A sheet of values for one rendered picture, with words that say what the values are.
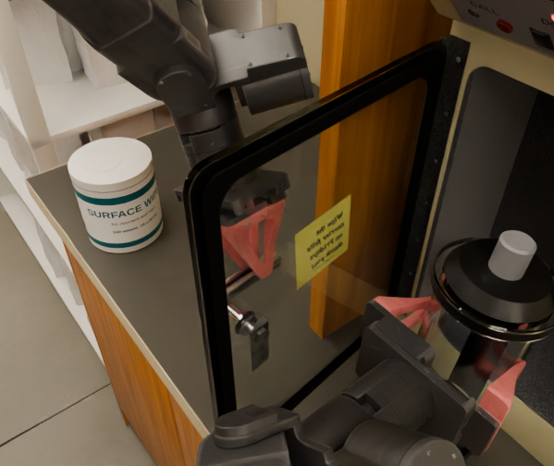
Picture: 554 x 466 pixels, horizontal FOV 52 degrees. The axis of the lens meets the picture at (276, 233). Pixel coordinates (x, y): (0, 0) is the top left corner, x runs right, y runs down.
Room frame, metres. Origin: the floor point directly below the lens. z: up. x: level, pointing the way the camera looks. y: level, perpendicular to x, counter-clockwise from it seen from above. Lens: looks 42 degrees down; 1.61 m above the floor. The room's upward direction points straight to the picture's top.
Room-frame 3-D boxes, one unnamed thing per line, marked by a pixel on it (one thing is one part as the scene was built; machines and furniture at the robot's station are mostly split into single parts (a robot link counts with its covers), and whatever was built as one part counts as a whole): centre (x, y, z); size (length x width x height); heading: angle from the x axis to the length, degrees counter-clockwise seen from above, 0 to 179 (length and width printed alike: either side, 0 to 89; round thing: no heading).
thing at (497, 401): (0.27, -0.17, 1.20); 0.09 x 0.07 x 0.07; 130
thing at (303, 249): (0.41, -0.05, 1.19); 0.30 x 0.01 x 0.40; 134
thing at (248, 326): (0.32, 0.02, 1.18); 0.02 x 0.02 x 0.06; 44
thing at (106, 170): (0.75, 0.26, 1.02); 0.13 x 0.13 x 0.15
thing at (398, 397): (0.25, -0.09, 1.20); 0.10 x 0.07 x 0.07; 40
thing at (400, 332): (0.32, -0.12, 1.20); 0.09 x 0.07 x 0.07; 130
